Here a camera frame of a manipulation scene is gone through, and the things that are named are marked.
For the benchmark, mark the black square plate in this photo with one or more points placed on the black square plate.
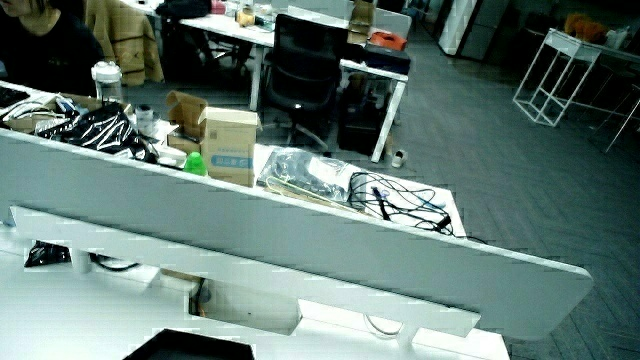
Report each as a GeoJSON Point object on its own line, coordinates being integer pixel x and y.
{"type": "Point", "coordinates": [190, 348]}

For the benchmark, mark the black computer tower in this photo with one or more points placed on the black computer tower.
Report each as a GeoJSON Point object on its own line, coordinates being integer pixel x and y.
{"type": "Point", "coordinates": [360, 122]}

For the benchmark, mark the white desk partition panel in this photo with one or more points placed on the white desk partition panel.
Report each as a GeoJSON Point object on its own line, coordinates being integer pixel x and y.
{"type": "Point", "coordinates": [310, 250]}

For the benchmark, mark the white shoe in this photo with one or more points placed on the white shoe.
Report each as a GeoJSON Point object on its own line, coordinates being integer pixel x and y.
{"type": "Point", "coordinates": [399, 158]}

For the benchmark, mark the cardboard box with blue label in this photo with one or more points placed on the cardboard box with blue label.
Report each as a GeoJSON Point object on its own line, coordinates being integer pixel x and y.
{"type": "Point", "coordinates": [229, 145]}

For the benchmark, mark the black office chair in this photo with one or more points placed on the black office chair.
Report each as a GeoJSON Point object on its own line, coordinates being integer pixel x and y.
{"type": "Point", "coordinates": [300, 60]}

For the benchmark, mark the green bottle cap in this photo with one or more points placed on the green bottle cap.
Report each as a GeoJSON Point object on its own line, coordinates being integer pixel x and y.
{"type": "Point", "coordinates": [195, 165]}

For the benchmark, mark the dark blue case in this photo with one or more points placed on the dark blue case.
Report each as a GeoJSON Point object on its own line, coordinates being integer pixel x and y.
{"type": "Point", "coordinates": [386, 59]}

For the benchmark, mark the open brown cardboard box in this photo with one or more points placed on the open brown cardboard box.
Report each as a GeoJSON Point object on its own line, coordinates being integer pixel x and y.
{"type": "Point", "coordinates": [187, 112]}

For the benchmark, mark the orange box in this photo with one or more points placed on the orange box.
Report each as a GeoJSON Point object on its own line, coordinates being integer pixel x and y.
{"type": "Point", "coordinates": [388, 40]}

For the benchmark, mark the small brown cardboard box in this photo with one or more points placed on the small brown cardboard box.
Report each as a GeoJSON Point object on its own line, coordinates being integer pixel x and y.
{"type": "Point", "coordinates": [361, 22]}

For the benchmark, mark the white background desk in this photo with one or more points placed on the white background desk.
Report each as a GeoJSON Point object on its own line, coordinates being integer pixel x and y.
{"type": "Point", "coordinates": [227, 27]}

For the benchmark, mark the yellow round item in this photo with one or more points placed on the yellow round item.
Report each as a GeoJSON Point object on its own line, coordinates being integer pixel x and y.
{"type": "Point", "coordinates": [245, 17]}

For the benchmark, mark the white cabinet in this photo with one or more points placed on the white cabinet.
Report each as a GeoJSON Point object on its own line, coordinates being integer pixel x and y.
{"type": "Point", "coordinates": [472, 27]}

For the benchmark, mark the black and white patterned cloth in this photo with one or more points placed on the black and white patterned cloth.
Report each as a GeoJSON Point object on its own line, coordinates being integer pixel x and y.
{"type": "Point", "coordinates": [102, 130]}

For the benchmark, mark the clear bottle with white lid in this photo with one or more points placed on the clear bottle with white lid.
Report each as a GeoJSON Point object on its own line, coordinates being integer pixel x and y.
{"type": "Point", "coordinates": [107, 82]}

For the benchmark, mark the tan jacket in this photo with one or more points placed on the tan jacket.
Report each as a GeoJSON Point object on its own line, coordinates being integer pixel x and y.
{"type": "Point", "coordinates": [125, 40]}

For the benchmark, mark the small black plastic bag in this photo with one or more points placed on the small black plastic bag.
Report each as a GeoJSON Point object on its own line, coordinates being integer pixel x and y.
{"type": "Point", "coordinates": [46, 254]}

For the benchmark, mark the orange fluffy item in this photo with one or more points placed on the orange fluffy item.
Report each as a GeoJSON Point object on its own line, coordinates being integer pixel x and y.
{"type": "Point", "coordinates": [585, 27]}

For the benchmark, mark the black keyboard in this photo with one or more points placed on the black keyboard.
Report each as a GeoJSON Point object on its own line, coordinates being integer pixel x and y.
{"type": "Point", "coordinates": [11, 96]}

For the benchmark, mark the thin wooden frame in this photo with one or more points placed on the thin wooden frame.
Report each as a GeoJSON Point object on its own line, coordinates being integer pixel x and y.
{"type": "Point", "coordinates": [310, 199]}

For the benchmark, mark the white metal frame table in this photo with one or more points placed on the white metal frame table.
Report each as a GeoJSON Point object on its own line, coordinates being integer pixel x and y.
{"type": "Point", "coordinates": [560, 50]}

